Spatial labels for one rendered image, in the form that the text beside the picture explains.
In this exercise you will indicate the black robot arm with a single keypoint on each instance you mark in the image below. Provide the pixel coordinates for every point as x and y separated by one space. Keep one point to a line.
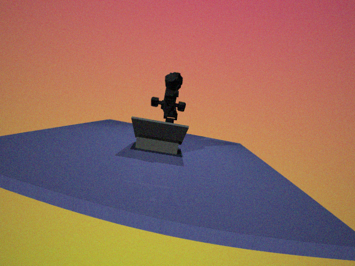
173 82

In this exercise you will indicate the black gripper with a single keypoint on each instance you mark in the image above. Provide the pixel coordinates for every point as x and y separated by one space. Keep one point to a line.
169 102

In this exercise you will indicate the grey switch panel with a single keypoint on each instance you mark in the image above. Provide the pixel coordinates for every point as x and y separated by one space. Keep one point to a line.
158 136

